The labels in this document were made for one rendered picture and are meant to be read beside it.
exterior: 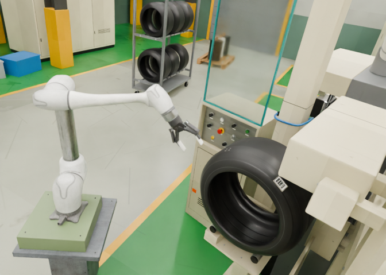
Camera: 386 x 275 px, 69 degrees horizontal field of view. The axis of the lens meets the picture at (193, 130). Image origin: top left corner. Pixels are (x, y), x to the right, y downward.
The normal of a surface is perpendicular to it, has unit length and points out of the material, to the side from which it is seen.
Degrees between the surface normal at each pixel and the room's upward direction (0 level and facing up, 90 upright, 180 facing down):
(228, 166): 81
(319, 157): 90
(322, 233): 90
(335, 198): 72
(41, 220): 1
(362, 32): 90
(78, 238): 1
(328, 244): 90
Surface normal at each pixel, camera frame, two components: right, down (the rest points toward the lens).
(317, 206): -0.57, 0.03
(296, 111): -0.64, 0.31
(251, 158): -0.40, -0.45
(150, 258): 0.12, -0.86
